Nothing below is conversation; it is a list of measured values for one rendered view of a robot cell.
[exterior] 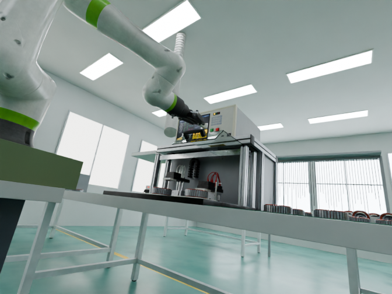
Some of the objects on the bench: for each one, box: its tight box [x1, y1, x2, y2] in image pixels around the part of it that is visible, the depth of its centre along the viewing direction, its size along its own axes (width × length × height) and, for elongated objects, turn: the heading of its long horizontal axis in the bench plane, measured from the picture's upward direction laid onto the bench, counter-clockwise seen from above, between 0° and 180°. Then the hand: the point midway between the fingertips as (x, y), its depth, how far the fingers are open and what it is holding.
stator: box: [264, 204, 293, 214], centre depth 85 cm, size 11×11×4 cm
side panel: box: [256, 152, 278, 211], centre depth 118 cm, size 28×3×32 cm, turn 164°
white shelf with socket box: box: [131, 151, 172, 193], centre depth 207 cm, size 35×37×46 cm
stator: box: [151, 187, 172, 196], centre depth 112 cm, size 11×11×4 cm
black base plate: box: [103, 190, 257, 211], centre depth 104 cm, size 47×64×2 cm
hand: (202, 124), depth 112 cm, fingers closed
